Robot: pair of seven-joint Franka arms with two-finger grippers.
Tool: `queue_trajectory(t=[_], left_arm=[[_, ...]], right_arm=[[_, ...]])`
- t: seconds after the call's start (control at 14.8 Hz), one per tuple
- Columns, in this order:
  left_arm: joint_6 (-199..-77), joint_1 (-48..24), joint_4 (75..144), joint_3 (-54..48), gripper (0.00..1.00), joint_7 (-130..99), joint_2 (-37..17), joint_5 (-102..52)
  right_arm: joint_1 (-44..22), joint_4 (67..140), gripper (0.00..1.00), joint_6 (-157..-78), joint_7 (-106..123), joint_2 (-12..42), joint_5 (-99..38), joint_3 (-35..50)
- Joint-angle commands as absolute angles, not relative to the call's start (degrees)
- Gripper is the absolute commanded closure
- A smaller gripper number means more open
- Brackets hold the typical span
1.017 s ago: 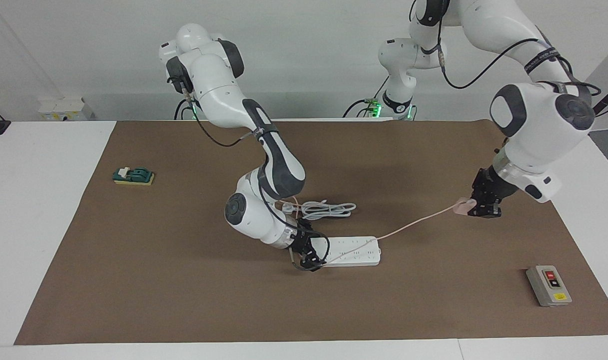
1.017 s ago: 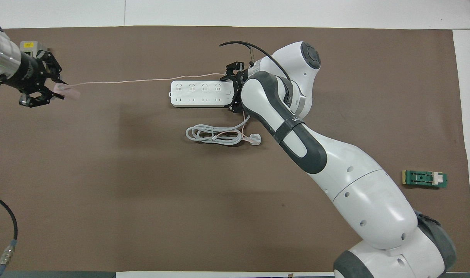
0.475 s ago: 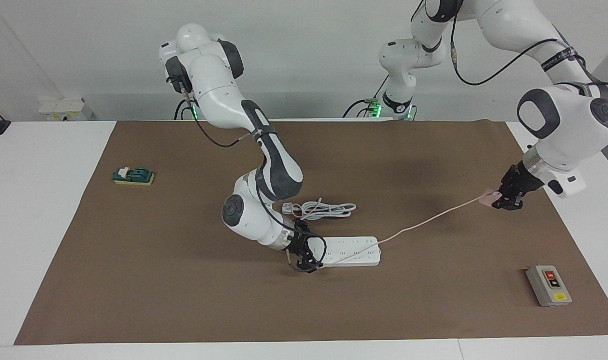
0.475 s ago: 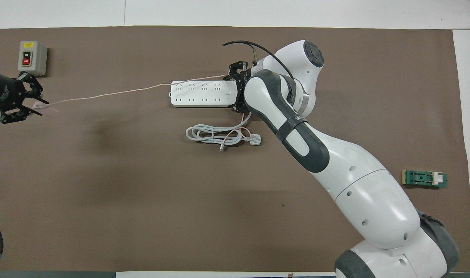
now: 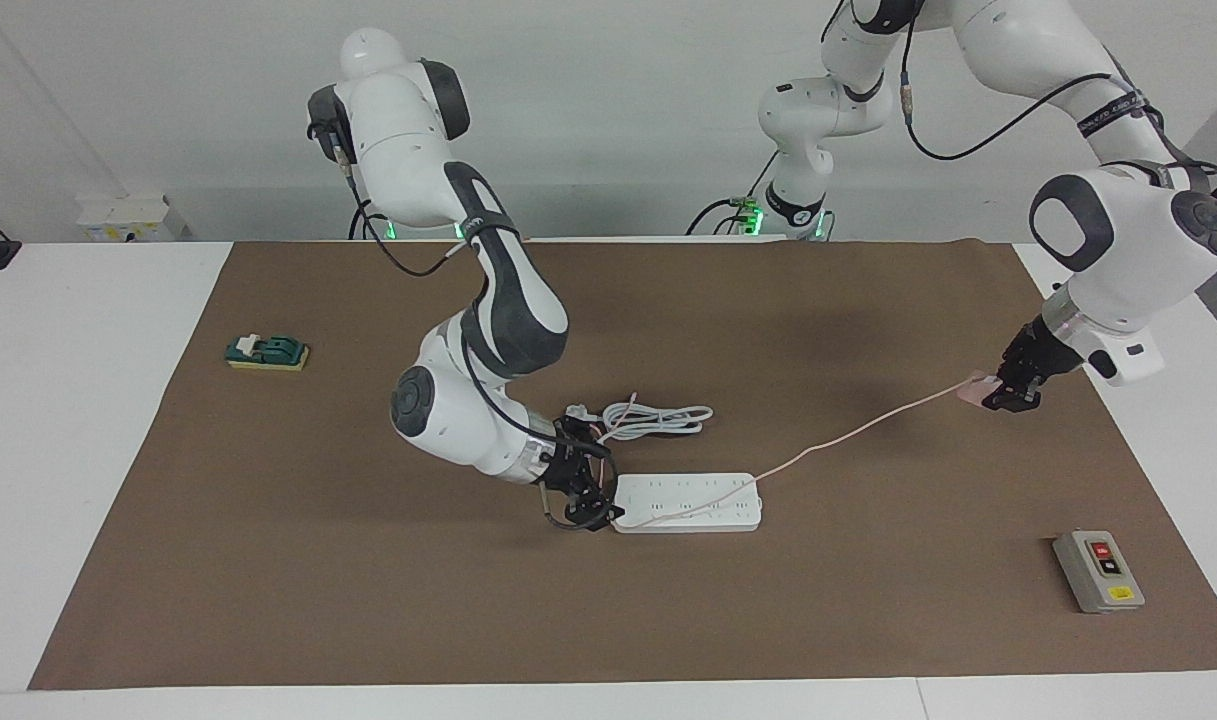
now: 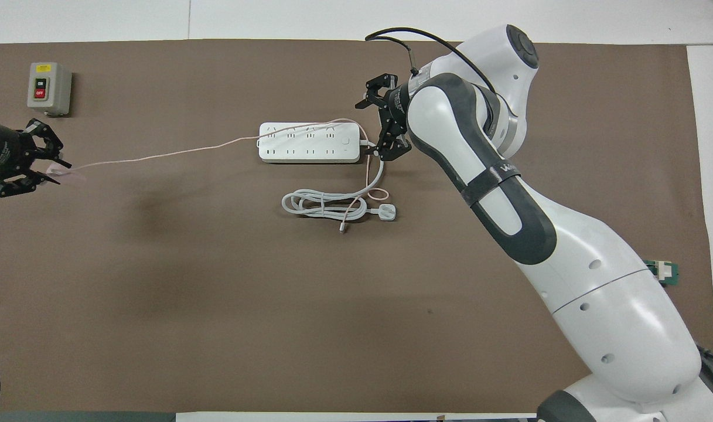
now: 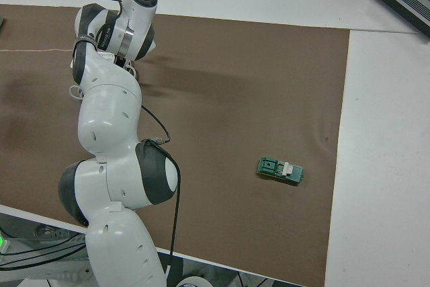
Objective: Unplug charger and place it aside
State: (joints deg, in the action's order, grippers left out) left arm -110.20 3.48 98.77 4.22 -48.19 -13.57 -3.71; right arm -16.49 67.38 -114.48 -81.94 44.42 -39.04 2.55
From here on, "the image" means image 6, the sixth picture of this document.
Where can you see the grey on-off switch box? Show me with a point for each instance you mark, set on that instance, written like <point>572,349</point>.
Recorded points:
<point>47,88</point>

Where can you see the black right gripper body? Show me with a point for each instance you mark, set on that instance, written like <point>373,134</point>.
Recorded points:
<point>398,114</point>

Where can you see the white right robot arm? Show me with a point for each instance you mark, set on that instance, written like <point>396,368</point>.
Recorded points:
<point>596,281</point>

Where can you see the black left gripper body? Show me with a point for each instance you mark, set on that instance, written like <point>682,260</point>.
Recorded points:
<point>10,155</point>

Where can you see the white power strip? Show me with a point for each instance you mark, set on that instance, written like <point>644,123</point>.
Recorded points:
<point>309,143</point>

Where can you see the pink charger adapter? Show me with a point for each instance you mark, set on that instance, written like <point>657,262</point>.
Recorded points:
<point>63,172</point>

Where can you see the brown table mat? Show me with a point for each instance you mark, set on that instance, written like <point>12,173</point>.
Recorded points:
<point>274,328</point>

